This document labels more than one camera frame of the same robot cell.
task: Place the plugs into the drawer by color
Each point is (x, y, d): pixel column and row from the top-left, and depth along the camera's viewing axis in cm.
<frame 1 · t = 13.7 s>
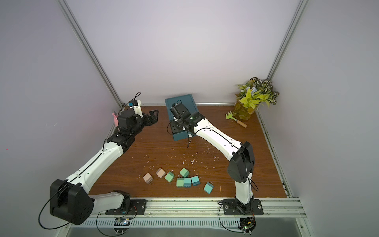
left hand: (153, 110, 79), fingers open
right hand: (175, 121, 81), fingers open
artificial plant in vase: (250, 96, 92), point 26 cm above the table
green toy rake: (230, 115, 115), on the table
pink plug middle: (160, 173, 85), point 2 cm above the table
pink plug left: (148, 178, 83), point 2 cm above the table
green plug left: (170, 177, 83), point 3 cm above the table
green plug upper: (184, 172, 85), point 2 cm above the table
green plug bottom left: (180, 182, 81), point 2 cm above the table
teal plug bottom middle: (187, 182, 81), point 2 cm above the table
teal plug bottom right: (195, 180, 81), point 3 cm above the table
teal plug far right: (208, 187, 79), point 2 cm above the table

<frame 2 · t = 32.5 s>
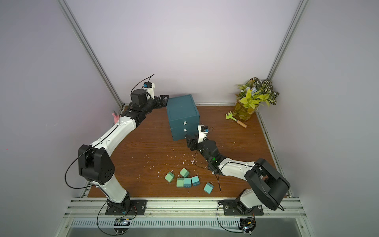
left hand: (165, 95, 84), fingers open
right hand: (190, 132, 81), fingers open
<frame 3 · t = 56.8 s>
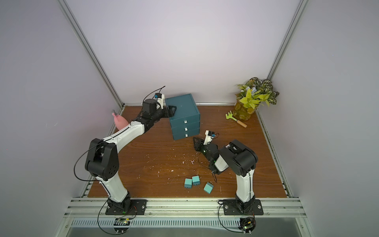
left hand: (173, 106, 89), fingers open
right hand: (194, 136, 91), fingers open
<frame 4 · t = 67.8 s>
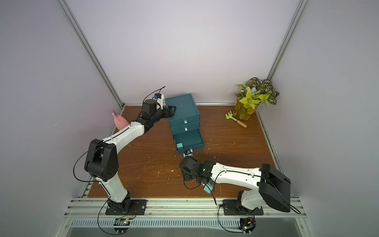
left hand: (173, 106, 89), fingers open
right hand: (184, 169, 79), fingers open
teal plug bottom middle: (179, 145, 96), point 3 cm above the table
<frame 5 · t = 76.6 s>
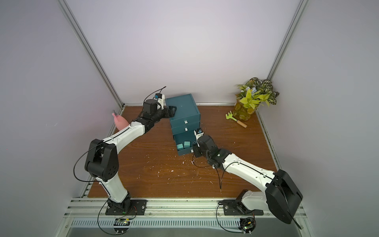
left hand: (173, 107, 89), fingers open
right hand: (196, 140, 82), fingers open
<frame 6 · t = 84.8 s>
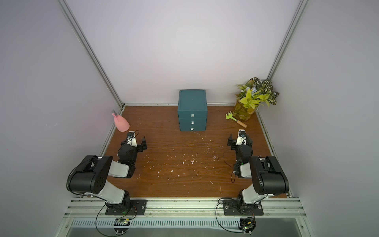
left hand: (137, 136, 91), fingers open
right hand: (240, 132, 88), fingers open
teal drawer cabinet: (192, 110, 92), point 21 cm above the table
